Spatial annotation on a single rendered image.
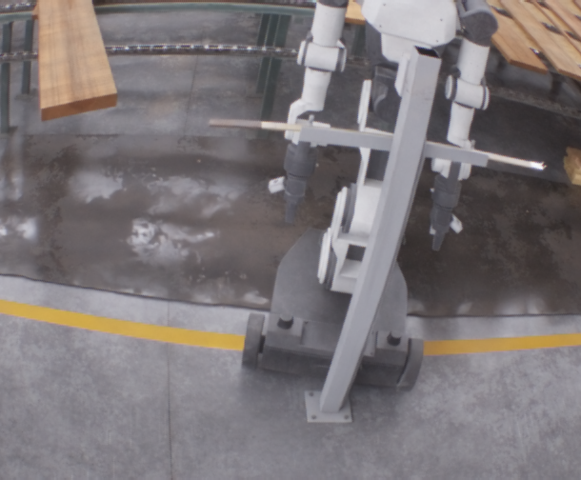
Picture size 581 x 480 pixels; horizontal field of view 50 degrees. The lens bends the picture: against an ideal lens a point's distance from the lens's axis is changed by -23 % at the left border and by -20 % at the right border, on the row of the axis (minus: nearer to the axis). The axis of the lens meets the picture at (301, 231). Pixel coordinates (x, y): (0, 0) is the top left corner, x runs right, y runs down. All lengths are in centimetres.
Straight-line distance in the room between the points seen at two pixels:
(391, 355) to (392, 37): 104
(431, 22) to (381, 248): 65
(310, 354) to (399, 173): 79
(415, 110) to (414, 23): 33
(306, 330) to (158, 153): 135
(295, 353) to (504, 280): 116
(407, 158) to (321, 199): 153
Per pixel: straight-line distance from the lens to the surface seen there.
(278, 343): 240
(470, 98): 212
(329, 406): 245
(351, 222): 220
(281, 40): 338
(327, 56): 207
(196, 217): 312
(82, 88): 218
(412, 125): 176
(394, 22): 196
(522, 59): 326
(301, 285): 264
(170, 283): 282
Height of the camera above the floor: 194
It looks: 38 degrees down
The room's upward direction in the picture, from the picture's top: 12 degrees clockwise
